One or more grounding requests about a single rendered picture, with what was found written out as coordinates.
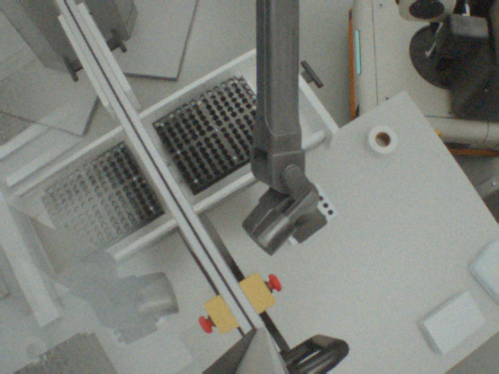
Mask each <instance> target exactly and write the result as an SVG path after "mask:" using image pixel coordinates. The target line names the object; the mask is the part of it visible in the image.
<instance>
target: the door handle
mask: <svg viewBox="0 0 499 374"><path fill-rule="evenodd" d="M318 351H320V352H318ZM348 351H349V345H348V343H347V342H346V341H345V340H342V339H338V338H335V337H328V336H325V335H322V334H316V335H314V336H312V337H310V338H308V339H306V340H304V341H303V342H301V343H300V344H298V345H297V346H294V347H293V348H291V350H289V351H288V352H286V353H285V352H284V350H283V349H282V350H280V351H279V352H278V353H279V355H280V356H281V357H282V359H283V360H284V361H285V363H286V368H287V371H288V372H289V373H290V374H326V373H328V372H329V371H331V370H332V369H334V368H335V367H336V366H338V365H339V364H340V363H341V362H342V360H343V359H344V358H345V357H346V356H347V355H348ZM316 352H318V353H317V354H315V355H312V354H314V353H316ZM310 355H312V356H310ZM308 356H310V357H309V358H307V357H308ZM306 358H307V359H306ZM305 359H306V360H305ZM303 360H305V361H304V362H302V361H303ZM300 362H302V363H300ZM298 363H299V364H298ZM295 364H298V365H297V366H295Z"/></svg>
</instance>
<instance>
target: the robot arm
mask: <svg viewBox="0 0 499 374"><path fill-rule="evenodd" d="M256 10H257V111H256V121H255V124H254V128H253V144H251V145H250V160H251V172H252V174H253V175H254V176H255V178H257V179H258V180H259V181H261V182H263V183H265V184H267V185H269V186H270V187H269V189H268V190H267V191H266V192H265V193H264V194H263V195H262V196H261V197H260V198H259V199H258V200H259V201H260V202H259V203H258V204H257V205H256V207H255V208H254V209H253V210H252V211H251V212H250V214H249V215H248V216H247V217H246V219H245V220H244V221H243V223H242V227H243V229H244V230H245V231H246V233H247V234H248V235H249V236H250V237H251V238H252V239H253V240H254V241H255V242H256V243H257V244H258V246H260V247H261V248H262V249H263V250H264V251H265V252H266V253H267V254H268V255H269V256H272V255H273V254H274V253H275V252H276V251H277V250H278V248H279V247H280V246H281V245H282V244H283V243H284V242H285V241H286V240H287V239H288V238H289V237H290V236H293V238H294V239H295V240H296V242H297V243H298V244H301V243H303V242H304V241H305V240H307V239H308V238H309V237H311V236H312V235H313V234H315V233H316V232H318V231H319V230H321V229H322V228H323V227H324V226H325V225H326V224H327V223H328V220H327V219H326V218H325V216H324V215H323V213H322V212H321V211H320V210H319V208H318V207H317V205H318V203H319V199H320V196H319V191H318V190H317V188H316V186H315V185H314V184H313V183H311V182H310V181H308V179H307V176H306V168H305V156H306V150H305V149H303V148H301V138H302V132H301V126H300V123H299V0H256Z"/></svg>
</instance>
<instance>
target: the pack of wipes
mask: <svg viewBox="0 0 499 374"><path fill-rule="evenodd" d="M468 270H469V271H470V273H471V274H472V275H474V277H475V278H477V280H478V281H479V283H481V284H482V286H483V287H484V288H485V289H486V290H487V292H489V294H490V295H491V296H492V297H493V298H494V300H496V302H497V303H498V304H499V242H498V240H495V241H491V242H490V243H488V244H487V246H486V247H485V248H484V249H483V251H481V252H480V253H479V255H478V256H477V257H476V258H475V259H474V261H473V262H472V263H471V264H470V265H469V267H468Z"/></svg>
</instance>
